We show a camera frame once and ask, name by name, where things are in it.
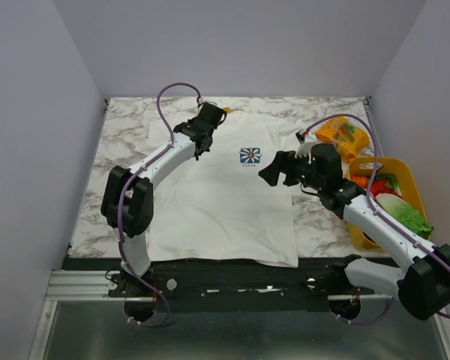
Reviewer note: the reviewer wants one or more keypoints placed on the toy red chili pepper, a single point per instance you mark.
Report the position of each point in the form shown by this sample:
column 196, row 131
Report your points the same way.
column 377, row 186

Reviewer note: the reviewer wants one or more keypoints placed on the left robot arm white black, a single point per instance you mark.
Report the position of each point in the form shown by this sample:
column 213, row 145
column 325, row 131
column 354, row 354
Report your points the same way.
column 128, row 200

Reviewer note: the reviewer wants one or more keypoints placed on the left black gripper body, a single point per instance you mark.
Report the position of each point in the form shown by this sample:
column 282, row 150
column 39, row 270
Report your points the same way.
column 190, row 122

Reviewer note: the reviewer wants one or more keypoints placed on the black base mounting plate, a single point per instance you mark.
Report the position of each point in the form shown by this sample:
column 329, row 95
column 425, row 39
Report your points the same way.
column 238, row 286

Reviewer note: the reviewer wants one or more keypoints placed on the toy carrot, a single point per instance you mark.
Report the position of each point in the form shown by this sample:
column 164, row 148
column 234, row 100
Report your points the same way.
column 360, row 180

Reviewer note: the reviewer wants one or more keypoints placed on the aluminium rail frame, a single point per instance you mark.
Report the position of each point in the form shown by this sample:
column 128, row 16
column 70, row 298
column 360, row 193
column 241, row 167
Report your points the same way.
column 80, row 321

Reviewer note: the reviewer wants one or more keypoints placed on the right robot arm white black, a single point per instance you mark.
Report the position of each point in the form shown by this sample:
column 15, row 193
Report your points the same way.
column 420, row 280

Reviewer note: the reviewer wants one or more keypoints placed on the yellow plastic basket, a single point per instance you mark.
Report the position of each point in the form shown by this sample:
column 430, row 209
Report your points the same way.
column 362, row 166

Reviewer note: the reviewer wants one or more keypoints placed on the toy purple eggplant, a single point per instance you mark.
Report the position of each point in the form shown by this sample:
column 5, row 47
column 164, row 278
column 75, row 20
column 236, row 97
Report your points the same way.
column 369, row 240

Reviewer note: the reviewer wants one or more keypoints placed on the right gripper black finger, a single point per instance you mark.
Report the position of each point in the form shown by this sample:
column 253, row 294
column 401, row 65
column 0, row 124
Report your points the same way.
column 293, row 172
column 270, row 174

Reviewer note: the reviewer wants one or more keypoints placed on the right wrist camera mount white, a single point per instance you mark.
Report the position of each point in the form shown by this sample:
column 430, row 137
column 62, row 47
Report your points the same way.
column 306, row 142

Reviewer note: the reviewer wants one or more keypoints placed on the toy napa cabbage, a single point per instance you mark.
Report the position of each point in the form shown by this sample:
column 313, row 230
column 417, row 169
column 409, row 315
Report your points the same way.
column 405, row 214

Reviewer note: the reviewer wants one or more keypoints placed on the toy green onion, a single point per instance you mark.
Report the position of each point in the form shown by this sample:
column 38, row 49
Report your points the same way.
column 391, row 180

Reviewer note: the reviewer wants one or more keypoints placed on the orange candy bag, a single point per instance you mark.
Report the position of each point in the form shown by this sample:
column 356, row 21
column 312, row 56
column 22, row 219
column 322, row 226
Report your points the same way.
column 348, row 140

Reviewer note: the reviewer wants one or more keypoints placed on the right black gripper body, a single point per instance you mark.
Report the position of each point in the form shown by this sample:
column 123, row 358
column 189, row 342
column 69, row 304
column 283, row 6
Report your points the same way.
column 289, row 169

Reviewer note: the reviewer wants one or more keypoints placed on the white t-shirt with flower print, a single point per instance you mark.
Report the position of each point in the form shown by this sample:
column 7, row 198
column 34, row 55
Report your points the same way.
column 218, row 208

